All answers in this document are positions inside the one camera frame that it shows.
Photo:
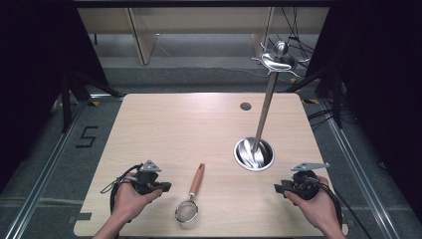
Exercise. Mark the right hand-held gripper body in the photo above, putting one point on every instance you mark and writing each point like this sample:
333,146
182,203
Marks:
305,186

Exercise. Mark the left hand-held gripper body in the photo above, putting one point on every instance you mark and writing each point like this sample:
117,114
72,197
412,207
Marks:
147,177

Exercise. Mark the person's right hand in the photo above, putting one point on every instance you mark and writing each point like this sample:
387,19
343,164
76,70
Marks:
320,207

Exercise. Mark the person's left hand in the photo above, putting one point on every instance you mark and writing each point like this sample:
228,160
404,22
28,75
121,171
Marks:
127,199

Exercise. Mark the metal utensil rack stand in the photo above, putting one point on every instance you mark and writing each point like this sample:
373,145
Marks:
265,109

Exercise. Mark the black tripod stand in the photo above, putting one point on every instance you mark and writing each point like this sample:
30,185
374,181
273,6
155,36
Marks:
66,106
337,99

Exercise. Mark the black curtain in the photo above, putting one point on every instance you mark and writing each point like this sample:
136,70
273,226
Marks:
381,83
36,66

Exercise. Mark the aluminium floor rail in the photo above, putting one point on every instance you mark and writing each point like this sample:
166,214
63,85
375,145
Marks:
351,166
49,162

